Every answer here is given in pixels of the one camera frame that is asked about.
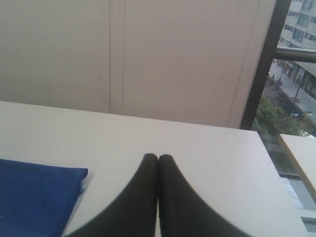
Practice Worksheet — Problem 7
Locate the blue towel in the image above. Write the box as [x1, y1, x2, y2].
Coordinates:
[0, 159, 88, 237]

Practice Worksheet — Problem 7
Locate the black window frame post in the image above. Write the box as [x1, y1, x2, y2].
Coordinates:
[240, 0, 291, 130]

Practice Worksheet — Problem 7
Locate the horizontal metal window railing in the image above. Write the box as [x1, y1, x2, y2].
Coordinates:
[274, 46, 316, 63]

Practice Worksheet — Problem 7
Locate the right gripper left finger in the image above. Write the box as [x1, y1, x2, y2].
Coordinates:
[70, 154, 158, 237]

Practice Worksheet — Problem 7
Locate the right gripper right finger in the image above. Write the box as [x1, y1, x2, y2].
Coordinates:
[158, 155, 244, 237]

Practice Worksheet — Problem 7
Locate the beige neighbouring table top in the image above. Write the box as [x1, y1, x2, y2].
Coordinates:
[278, 134, 316, 201]

